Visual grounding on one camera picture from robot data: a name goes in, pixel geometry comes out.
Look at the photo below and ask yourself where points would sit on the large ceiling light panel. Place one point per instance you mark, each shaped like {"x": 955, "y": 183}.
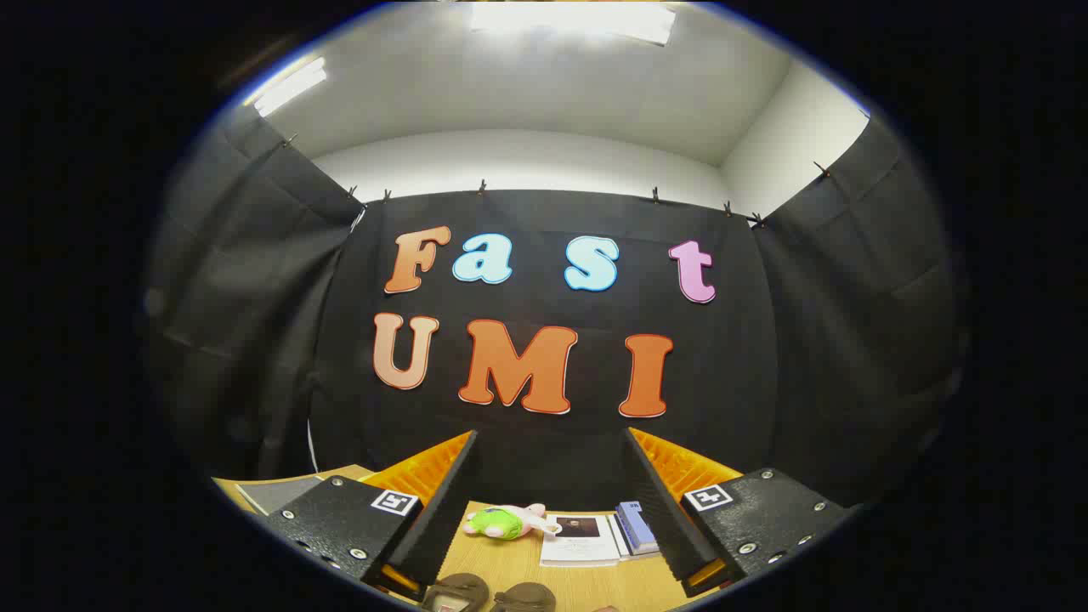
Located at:
{"x": 569, "y": 19}

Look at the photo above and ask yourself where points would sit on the row of small backdrop clips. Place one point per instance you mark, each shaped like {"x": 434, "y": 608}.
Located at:
{"x": 482, "y": 187}

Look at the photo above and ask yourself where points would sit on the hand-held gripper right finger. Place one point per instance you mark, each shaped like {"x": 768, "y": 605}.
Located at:
{"x": 663, "y": 518}

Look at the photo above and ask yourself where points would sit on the green and pink plush toy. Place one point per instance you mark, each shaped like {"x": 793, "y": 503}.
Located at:
{"x": 497, "y": 523}

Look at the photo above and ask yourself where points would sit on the blue book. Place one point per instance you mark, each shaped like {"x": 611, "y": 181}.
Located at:
{"x": 637, "y": 525}
{"x": 643, "y": 551}

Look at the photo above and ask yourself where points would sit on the brown fuzzy shoe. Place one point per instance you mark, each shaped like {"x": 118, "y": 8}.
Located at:
{"x": 525, "y": 597}
{"x": 459, "y": 588}

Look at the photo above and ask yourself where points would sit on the narrow ceiling light strip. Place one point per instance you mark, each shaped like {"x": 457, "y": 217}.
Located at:
{"x": 289, "y": 87}

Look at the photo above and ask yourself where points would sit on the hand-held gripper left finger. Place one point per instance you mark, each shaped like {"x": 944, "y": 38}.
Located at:
{"x": 442, "y": 518}

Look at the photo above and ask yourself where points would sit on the plain white book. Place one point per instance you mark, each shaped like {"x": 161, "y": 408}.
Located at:
{"x": 614, "y": 537}

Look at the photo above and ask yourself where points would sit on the white book with dark photo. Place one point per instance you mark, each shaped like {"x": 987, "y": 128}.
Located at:
{"x": 582, "y": 544}

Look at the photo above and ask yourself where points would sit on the beige fabric storage box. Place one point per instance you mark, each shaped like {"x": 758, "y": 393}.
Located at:
{"x": 276, "y": 495}

